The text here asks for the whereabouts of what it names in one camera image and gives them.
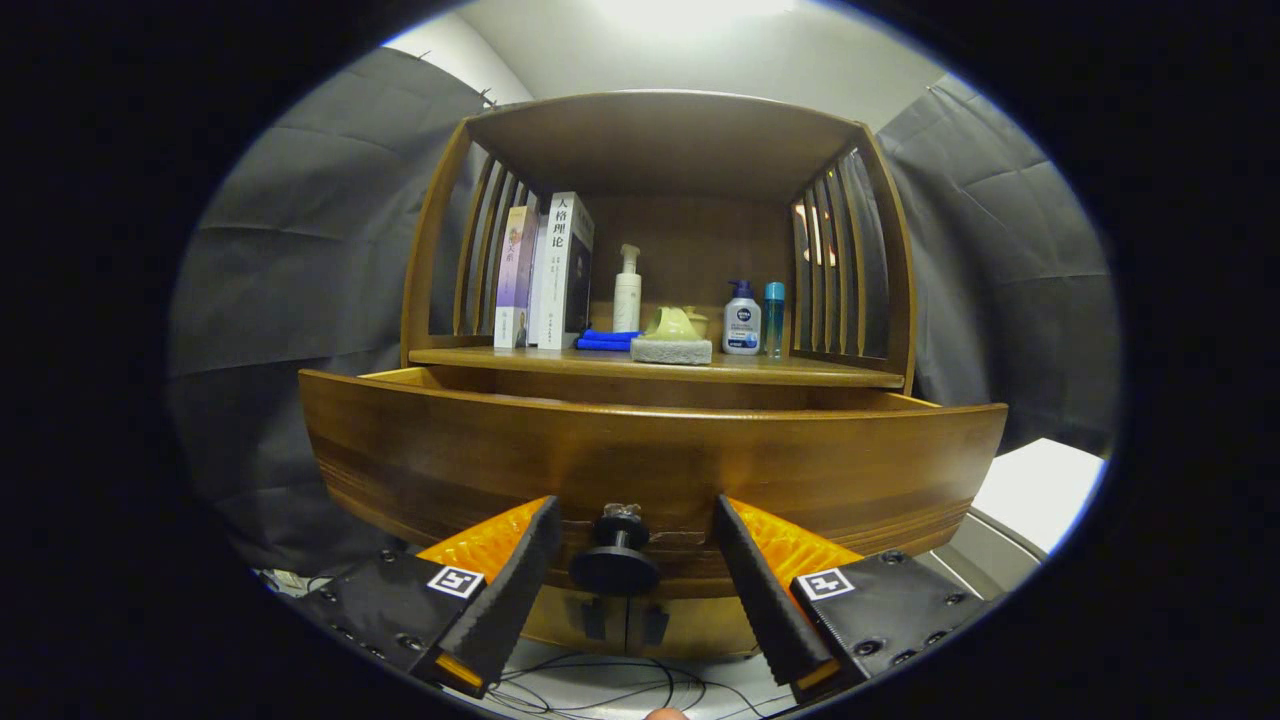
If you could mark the wooden cabinet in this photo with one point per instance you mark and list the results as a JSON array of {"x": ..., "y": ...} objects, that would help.
[{"x": 670, "y": 140}]

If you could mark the purple book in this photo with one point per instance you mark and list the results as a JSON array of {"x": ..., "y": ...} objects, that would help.
[{"x": 515, "y": 280}]

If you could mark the teal bottle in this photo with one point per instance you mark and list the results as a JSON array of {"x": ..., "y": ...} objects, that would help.
[{"x": 775, "y": 320}]

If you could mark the blue folded cloth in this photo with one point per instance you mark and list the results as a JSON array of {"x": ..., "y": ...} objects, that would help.
[{"x": 600, "y": 340}]

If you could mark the white sheet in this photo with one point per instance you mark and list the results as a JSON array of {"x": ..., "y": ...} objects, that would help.
[{"x": 1045, "y": 490}]

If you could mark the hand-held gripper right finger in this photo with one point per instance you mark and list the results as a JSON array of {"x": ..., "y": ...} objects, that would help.
[{"x": 760, "y": 585}]

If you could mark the black backdrop cloth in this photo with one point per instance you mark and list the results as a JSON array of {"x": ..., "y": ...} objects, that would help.
[{"x": 300, "y": 300}]

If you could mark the wooden drawer with black knob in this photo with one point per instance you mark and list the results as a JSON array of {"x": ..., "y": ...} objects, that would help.
[{"x": 500, "y": 450}]

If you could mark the grey ribbed panel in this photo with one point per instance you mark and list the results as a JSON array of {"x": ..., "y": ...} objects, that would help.
[{"x": 985, "y": 555}]

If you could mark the white pump bottle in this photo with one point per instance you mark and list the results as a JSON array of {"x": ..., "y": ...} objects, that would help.
[{"x": 627, "y": 300}]

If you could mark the wooden cabinet door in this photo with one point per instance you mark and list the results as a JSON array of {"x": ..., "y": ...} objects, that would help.
[
  {"x": 700, "y": 630},
  {"x": 560, "y": 625}
]

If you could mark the ceiling light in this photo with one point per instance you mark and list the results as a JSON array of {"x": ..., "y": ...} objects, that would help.
[{"x": 700, "y": 8}]

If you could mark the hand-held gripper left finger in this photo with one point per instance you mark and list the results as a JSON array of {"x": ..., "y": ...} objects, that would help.
[{"x": 515, "y": 585}]

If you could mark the wooden countertop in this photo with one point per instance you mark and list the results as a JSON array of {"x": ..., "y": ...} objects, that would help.
[{"x": 800, "y": 372}]

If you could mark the white book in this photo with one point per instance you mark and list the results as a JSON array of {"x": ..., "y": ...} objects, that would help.
[{"x": 555, "y": 280}]

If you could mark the white bottle with blue cap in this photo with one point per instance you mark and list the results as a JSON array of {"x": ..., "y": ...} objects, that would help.
[{"x": 742, "y": 325}]

